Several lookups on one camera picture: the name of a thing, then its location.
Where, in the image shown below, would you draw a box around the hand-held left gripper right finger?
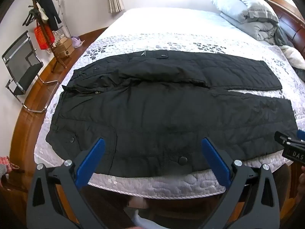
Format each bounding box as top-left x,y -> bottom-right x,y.
201,137 -> 280,229

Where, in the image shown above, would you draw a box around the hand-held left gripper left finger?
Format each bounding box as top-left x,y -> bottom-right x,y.
26,137 -> 112,229

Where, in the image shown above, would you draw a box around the black padded pants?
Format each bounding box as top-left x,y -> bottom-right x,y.
45,54 -> 301,178

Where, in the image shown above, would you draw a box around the white fluffy cloth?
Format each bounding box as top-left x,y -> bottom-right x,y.
282,45 -> 305,68

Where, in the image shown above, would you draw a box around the red checked cloth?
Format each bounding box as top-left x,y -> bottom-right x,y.
0,156 -> 19,179

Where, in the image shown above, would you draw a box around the dark grey cloth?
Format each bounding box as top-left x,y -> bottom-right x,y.
274,25 -> 296,47

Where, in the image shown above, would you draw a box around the cardboard box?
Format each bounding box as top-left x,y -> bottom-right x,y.
56,45 -> 75,59
58,37 -> 73,49

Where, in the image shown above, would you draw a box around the dark wooden headboard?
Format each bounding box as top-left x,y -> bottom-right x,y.
263,0 -> 305,81

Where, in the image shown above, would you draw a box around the purple bowl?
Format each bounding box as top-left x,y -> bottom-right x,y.
71,36 -> 84,48

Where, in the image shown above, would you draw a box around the folded grey blue duvet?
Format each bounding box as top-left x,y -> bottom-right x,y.
212,0 -> 280,41

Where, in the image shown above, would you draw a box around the red mesh bag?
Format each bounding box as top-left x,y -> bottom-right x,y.
34,24 -> 56,50

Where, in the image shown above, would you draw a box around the dark clothes hangers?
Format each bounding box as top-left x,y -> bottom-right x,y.
22,10 -> 40,27

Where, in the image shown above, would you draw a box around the black hanging garment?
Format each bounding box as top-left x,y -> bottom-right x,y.
36,0 -> 62,31

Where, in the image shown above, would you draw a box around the wooden coat rack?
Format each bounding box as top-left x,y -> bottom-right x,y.
26,0 -> 69,73

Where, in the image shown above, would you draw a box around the black chrome frame chair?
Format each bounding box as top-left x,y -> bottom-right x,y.
1,30 -> 60,114

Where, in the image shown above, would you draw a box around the white wire rack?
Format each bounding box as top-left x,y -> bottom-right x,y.
51,0 -> 72,46

